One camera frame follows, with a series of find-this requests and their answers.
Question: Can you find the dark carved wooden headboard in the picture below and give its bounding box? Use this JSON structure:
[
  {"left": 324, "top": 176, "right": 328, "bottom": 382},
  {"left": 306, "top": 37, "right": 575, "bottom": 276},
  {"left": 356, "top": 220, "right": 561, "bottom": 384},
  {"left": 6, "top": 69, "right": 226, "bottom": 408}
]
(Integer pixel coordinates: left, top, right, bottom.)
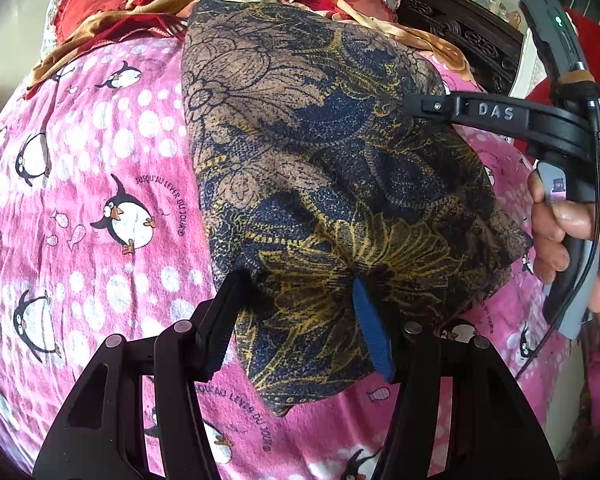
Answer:
[{"left": 382, "top": 0, "right": 527, "bottom": 97}]

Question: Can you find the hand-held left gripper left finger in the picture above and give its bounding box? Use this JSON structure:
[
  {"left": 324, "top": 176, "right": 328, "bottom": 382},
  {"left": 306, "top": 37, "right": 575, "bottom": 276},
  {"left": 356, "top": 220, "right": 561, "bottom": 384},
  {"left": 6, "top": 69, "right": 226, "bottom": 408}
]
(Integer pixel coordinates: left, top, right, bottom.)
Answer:
[{"left": 32, "top": 269, "right": 255, "bottom": 480}]

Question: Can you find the pink penguin print blanket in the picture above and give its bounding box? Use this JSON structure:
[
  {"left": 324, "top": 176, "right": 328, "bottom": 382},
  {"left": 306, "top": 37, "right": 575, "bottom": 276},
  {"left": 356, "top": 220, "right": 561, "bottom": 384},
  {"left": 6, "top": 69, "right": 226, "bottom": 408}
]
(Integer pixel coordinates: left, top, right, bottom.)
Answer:
[{"left": 0, "top": 35, "right": 576, "bottom": 480}]

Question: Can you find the orange and tan cloth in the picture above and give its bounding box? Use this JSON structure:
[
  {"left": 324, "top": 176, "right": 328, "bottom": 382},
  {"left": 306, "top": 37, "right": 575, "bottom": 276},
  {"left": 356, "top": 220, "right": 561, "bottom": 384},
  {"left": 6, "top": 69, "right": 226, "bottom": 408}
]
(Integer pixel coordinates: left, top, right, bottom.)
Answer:
[{"left": 25, "top": 0, "right": 477, "bottom": 101}]

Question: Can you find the dark floral patterned garment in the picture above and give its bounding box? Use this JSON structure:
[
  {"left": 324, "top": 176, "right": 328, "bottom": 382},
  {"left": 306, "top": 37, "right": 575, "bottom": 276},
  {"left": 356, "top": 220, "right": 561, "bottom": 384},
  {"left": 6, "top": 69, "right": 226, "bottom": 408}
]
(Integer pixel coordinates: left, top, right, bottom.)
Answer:
[{"left": 180, "top": 0, "right": 533, "bottom": 418}]

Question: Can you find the person's right hand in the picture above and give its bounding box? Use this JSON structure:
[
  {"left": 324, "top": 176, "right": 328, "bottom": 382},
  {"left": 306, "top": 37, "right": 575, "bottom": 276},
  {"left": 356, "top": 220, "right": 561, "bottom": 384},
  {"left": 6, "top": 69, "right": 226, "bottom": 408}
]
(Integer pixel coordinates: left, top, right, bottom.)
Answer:
[{"left": 526, "top": 169, "right": 600, "bottom": 317}]

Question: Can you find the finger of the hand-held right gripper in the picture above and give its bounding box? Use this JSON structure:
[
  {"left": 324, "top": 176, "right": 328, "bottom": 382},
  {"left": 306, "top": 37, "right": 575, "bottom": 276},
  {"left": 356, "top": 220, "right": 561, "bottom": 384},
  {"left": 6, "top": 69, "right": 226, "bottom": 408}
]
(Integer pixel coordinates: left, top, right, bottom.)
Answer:
[{"left": 404, "top": 90, "right": 532, "bottom": 136}]

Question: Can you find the thin black cable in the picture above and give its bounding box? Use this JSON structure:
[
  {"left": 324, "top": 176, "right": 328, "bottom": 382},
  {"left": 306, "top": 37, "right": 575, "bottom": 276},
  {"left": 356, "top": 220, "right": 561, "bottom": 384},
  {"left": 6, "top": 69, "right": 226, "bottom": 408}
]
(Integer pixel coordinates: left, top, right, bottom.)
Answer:
[{"left": 514, "top": 62, "right": 600, "bottom": 381}]

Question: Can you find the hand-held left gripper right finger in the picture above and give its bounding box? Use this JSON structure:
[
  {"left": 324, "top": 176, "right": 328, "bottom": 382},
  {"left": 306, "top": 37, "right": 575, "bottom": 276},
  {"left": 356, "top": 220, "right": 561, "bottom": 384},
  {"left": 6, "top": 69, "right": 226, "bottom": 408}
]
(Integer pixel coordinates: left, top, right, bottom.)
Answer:
[{"left": 351, "top": 276, "right": 561, "bottom": 480}]

